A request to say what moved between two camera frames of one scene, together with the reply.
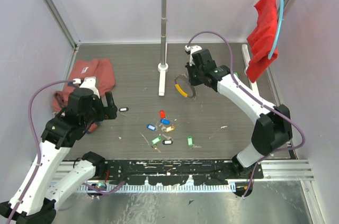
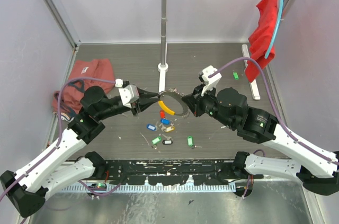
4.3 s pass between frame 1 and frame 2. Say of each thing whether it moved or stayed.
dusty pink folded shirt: stayed
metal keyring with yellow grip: moved
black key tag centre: stayed
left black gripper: moved
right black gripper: moved
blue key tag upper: stayed
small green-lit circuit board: stayed
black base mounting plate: stayed
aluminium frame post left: stayed
